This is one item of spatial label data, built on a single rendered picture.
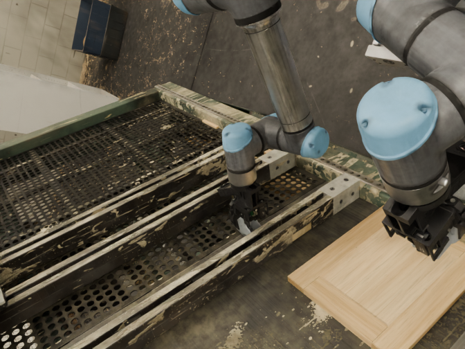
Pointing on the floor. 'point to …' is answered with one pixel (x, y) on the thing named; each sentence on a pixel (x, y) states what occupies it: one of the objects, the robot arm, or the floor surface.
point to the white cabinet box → (43, 100)
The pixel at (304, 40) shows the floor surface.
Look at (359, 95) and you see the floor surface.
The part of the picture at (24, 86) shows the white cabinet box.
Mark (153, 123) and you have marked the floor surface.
